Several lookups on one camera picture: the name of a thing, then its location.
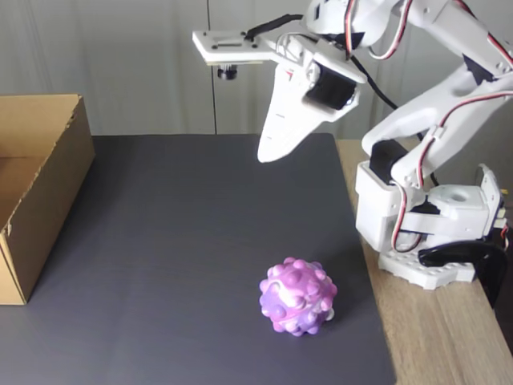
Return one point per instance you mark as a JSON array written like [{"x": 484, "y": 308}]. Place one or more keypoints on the purple pink bumpy ball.
[{"x": 298, "y": 297}]

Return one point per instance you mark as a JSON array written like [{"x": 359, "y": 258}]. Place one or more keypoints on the brown cardboard box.
[{"x": 52, "y": 200}]

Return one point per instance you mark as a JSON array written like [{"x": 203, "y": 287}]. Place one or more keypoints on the dark grey table mat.
[{"x": 180, "y": 240}]

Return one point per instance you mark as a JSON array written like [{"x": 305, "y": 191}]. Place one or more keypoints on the black table clamp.
[{"x": 493, "y": 276}]

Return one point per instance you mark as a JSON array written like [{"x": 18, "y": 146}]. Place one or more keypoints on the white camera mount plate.
[{"x": 228, "y": 46}]

